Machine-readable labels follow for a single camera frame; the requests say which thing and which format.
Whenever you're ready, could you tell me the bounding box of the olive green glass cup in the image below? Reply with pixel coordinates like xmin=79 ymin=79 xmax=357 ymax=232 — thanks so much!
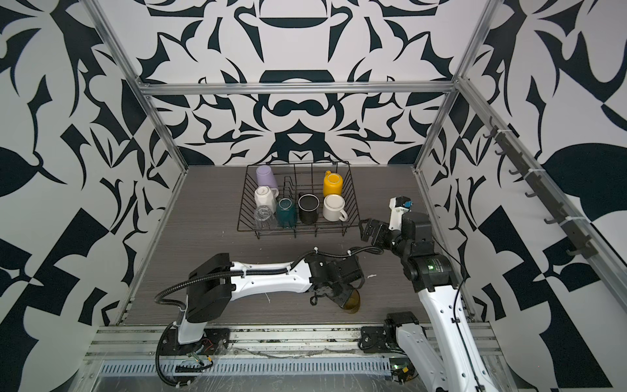
xmin=341 ymin=289 xmax=361 ymax=314

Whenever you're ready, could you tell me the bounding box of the red and white mug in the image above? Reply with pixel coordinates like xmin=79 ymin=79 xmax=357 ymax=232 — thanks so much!
xmin=323 ymin=194 xmax=348 ymax=222

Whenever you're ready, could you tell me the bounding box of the yellow mug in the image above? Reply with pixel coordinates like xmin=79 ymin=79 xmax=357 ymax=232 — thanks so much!
xmin=323 ymin=171 xmax=344 ymax=197

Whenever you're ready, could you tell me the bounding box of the black wire dish rack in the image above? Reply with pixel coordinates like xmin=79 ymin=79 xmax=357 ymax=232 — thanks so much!
xmin=236 ymin=161 xmax=362 ymax=239

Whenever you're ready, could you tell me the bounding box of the black mug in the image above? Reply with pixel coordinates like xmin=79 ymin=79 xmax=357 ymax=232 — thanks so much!
xmin=297 ymin=194 xmax=320 ymax=225

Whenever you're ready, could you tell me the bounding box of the cream mug green handle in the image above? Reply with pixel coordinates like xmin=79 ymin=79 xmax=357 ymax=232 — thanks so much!
xmin=276 ymin=198 xmax=297 ymax=229

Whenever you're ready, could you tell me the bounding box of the clear glass cup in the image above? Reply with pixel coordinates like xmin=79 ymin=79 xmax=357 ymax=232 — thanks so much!
xmin=254 ymin=205 xmax=278 ymax=232

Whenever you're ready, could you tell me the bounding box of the white ceramic mug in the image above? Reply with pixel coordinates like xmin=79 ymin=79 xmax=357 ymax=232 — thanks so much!
xmin=254 ymin=186 xmax=279 ymax=213

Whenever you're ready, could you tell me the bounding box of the lavender plastic cup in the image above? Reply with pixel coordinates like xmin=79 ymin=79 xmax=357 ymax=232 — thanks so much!
xmin=256 ymin=165 xmax=279 ymax=189

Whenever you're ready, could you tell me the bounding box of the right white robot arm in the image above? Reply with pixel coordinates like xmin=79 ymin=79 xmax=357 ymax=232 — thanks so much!
xmin=359 ymin=210 xmax=497 ymax=391

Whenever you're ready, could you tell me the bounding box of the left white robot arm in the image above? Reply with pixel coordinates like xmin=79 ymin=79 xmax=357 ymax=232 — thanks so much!
xmin=153 ymin=246 xmax=383 ymax=388

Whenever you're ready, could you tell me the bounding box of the small green circuit board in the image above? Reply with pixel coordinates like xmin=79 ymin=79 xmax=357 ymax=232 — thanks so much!
xmin=390 ymin=357 xmax=418 ymax=385

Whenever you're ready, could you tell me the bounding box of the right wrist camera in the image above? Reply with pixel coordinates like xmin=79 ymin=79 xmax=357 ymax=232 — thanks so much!
xmin=389 ymin=196 xmax=412 ymax=230

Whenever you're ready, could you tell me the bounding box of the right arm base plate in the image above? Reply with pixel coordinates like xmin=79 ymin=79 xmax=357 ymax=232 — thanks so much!
xmin=358 ymin=326 xmax=405 ymax=354

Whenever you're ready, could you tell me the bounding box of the white slotted cable duct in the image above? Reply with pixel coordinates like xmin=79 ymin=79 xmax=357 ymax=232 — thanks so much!
xmin=97 ymin=358 xmax=393 ymax=377

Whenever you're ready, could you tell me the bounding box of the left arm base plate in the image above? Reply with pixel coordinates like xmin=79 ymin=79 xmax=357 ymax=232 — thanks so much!
xmin=158 ymin=327 xmax=231 ymax=357

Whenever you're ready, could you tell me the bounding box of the wall hook rail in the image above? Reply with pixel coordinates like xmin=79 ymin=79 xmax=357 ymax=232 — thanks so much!
xmin=485 ymin=117 xmax=602 ymax=259

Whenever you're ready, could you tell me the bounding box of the aluminium frame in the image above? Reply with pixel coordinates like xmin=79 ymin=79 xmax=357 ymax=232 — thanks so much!
xmin=83 ymin=1 xmax=626 ymax=306

